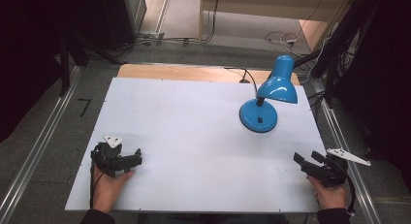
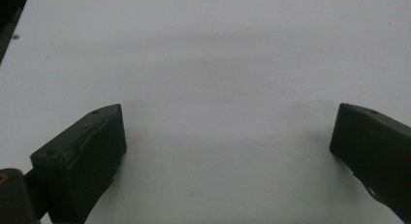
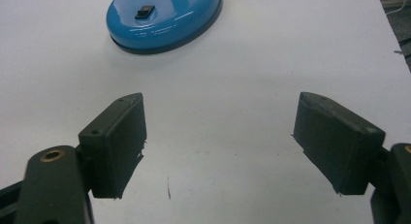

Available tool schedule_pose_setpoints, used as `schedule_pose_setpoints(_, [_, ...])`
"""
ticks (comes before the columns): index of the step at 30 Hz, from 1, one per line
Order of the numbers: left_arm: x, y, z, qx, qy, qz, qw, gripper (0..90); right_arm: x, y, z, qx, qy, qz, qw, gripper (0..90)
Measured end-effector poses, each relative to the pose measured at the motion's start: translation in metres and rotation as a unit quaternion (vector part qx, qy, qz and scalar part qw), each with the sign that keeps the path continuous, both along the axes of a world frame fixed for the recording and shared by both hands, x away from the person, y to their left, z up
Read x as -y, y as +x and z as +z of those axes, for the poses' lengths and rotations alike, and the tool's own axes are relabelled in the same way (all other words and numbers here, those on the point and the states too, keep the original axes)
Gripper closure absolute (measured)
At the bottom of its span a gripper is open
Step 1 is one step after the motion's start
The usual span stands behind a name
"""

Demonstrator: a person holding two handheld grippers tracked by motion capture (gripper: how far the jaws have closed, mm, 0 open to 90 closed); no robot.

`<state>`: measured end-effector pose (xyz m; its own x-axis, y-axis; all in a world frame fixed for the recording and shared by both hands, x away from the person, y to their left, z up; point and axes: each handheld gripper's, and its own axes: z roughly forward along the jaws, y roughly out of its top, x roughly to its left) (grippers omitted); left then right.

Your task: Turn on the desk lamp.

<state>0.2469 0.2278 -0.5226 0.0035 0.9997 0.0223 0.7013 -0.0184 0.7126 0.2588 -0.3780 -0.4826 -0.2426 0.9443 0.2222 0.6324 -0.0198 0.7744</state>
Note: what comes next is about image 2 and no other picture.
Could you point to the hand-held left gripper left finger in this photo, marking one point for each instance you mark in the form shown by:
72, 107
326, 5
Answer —
84, 156

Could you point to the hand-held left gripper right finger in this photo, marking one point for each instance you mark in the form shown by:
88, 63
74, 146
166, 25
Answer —
374, 146

